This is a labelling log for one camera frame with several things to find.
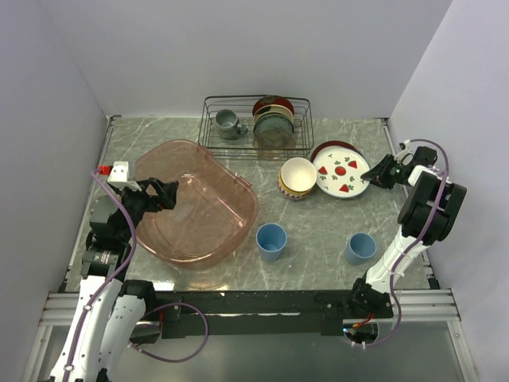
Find tan bottom plate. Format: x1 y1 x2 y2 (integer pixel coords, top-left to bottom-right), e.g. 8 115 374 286
318 187 367 200

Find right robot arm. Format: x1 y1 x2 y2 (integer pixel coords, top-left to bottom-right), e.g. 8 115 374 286
346 139 467 318

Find blue plastic cup left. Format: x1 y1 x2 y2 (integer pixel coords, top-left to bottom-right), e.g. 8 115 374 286
256 223 287 263

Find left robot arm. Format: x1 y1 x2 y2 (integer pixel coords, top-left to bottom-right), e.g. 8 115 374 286
49 177 179 381

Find red rimmed cream plate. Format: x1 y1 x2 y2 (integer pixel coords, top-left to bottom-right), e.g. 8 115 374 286
309 140 363 172

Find red floral plate in rack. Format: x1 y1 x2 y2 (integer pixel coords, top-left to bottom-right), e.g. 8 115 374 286
252 95 295 119

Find blue plastic cup right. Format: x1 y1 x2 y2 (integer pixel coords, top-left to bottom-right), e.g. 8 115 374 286
344 232 377 265

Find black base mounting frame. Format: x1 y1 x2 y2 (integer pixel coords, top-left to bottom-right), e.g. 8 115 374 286
130 290 394 347

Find cream plate in rack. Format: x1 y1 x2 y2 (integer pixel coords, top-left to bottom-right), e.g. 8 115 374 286
253 104 294 123

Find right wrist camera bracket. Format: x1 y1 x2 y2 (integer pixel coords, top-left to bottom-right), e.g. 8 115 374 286
397 139 413 162

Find pink transparent plastic bin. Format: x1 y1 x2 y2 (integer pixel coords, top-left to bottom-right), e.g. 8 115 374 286
136 139 258 271

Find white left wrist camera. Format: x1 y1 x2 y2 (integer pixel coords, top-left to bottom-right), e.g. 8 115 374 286
107 161 130 188

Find beige crackle plate in rack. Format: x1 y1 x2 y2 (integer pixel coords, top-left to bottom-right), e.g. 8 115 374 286
253 128 297 150

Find blue plastic cup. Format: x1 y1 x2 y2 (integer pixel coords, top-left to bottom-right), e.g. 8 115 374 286
344 232 377 265
256 223 287 263

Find grey ceramic mug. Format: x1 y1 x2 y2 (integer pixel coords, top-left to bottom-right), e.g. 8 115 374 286
214 109 247 139

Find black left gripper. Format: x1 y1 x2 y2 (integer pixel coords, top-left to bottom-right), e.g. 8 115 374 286
113 176 177 241

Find metal wire dish rack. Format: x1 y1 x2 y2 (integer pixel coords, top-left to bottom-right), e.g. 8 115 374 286
198 95 314 160

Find white watermelon pattern plate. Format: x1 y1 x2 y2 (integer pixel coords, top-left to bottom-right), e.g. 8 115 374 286
314 147 371 192

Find stacked patterned ceramic bowls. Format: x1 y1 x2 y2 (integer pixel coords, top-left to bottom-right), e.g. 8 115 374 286
278 158 317 201

